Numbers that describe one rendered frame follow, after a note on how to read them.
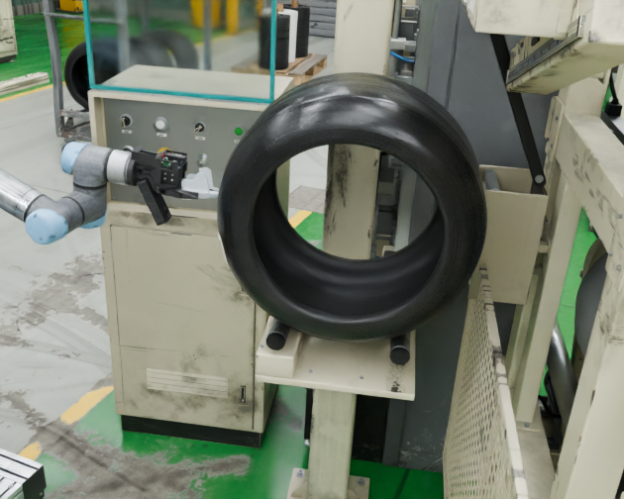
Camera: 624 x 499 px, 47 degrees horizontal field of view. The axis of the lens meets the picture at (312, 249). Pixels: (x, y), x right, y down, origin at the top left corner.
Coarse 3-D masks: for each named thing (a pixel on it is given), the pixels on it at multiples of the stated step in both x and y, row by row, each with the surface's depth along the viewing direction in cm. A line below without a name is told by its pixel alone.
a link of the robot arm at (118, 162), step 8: (112, 152) 159; (120, 152) 159; (128, 152) 160; (112, 160) 158; (120, 160) 158; (128, 160) 158; (112, 168) 158; (120, 168) 158; (112, 176) 159; (120, 176) 158
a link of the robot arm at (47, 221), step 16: (0, 176) 154; (0, 192) 153; (16, 192) 153; (32, 192) 154; (0, 208) 156; (16, 208) 153; (32, 208) 152; (48, 208) 152; (64, 208) 154; (80, 208) 158; (32, 224) 150; (48, 224) 149; (64, 224) 153; (80, 224) 159; (48, 240) 151
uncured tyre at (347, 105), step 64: (256, 128) 145; (320, 128) 139; (384, 128) 137; (448, 128) 143; (256, 192) 146; (448, 192) 141; (256, 256) 153; (320, 256) 182; (384, 256) 182; (448, 256) 146; (320, 320) 157; (384, 320) 155
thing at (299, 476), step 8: (296, 472) 248; (304, 472) 249; (296, 480) 246; (304, 480) 246; (352, 480) 247; (360, 480) 245; (368, 480) 247; (360, 488) 244; (368, 488) 244; (288, 496) 239; (360, 496) 240
